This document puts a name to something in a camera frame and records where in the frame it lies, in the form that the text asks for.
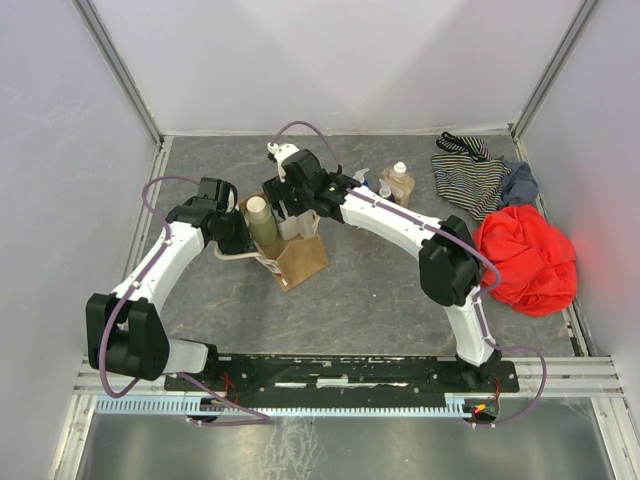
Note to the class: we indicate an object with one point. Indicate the canvas tote bag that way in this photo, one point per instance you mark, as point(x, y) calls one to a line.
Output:
point(290, 262)

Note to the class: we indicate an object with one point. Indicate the blue cable duct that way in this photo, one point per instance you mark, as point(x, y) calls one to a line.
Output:
point(195, 406)

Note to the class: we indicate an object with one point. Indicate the striped shirt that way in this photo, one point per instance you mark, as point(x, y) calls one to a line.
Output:
point(473, 186)

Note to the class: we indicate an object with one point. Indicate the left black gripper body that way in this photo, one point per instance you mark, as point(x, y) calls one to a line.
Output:
point(239, 240)

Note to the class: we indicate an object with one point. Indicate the clear bottle white cap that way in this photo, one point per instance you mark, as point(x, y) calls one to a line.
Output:
point(401, 182)

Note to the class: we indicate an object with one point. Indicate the cream cap bottle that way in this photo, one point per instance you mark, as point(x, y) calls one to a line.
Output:
point(261, 221)

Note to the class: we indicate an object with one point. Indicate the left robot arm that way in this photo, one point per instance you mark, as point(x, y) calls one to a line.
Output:
point(125, 334)

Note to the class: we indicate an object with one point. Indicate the blue-grey cloth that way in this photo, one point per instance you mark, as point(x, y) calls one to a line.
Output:
point(519, 186)

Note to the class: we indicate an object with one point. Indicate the red cloth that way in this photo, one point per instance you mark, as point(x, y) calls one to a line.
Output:
point(536, 263)

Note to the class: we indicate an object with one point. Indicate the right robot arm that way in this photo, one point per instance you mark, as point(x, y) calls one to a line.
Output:
point(449, 265)

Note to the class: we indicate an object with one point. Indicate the white bottle black cap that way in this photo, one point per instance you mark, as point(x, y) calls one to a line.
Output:
point(292, 226)

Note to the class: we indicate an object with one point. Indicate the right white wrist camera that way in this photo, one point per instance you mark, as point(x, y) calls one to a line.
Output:
point(280, 153)

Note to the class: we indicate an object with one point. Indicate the striped dark garment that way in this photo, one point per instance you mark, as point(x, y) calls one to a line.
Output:
point(473, 147)

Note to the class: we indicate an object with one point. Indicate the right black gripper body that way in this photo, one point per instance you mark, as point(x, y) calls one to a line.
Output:
point(288, 198)

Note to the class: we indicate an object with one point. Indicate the aluminium frame rail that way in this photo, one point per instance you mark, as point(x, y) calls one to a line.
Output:
point(524, 376)

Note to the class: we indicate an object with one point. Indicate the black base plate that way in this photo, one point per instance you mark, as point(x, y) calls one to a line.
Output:
point(380, 396)

